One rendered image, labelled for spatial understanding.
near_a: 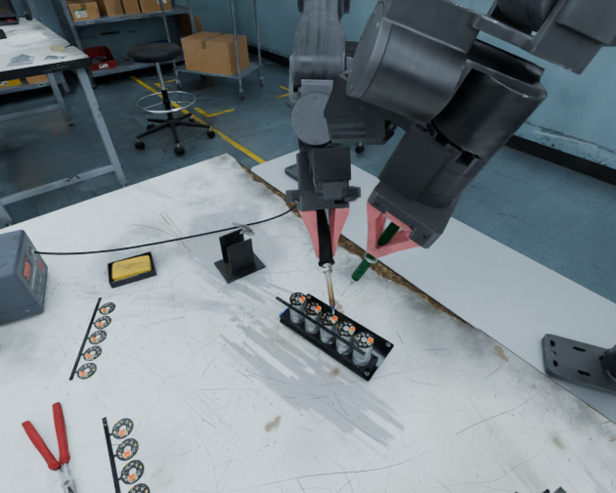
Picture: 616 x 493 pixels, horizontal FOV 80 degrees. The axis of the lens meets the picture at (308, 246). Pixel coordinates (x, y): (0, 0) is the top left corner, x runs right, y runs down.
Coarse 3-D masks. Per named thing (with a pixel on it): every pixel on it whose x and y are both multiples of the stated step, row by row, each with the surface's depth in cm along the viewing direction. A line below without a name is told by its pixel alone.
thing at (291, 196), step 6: (300, 150) 50; (306, 150) 49; (354, 186) 54; (288, 192) 50; (294, 192) 49; (300, 192) 49; (306, 192) 49; (312, 192) 49; (348, 192) 50; (354, 192) 50; (360, 192) 50; (288, 198) 49; (294, 198) 50
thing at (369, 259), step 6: (390, 222) 36; (384, 228) 37; (390, 228) 36; (396, 228) 36; (384, 234) 37; (390, 234) 37; (378, 240) 38; (384, 240) 37; (390, 240) 38; (366, 252) 40; (366, 258) 40; (372, 258) 40; (360, 264) 42; (366, 264) 41; (360, 270) 42; (366, 270) 42; (354, 276) 43; (360, 276) 42
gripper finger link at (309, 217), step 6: (342, 198) 54; (300, 210) 51; (306, 210) 50; (312, 210) 50; (306, 216) 50; (312, 216) 50; (306, 222) 50; (312, 222) 51; (312, 228) 51; (312, 234) 52; (312, 240) 53; (318, 240) 52; (318, 246) 53; (318, 252) 53
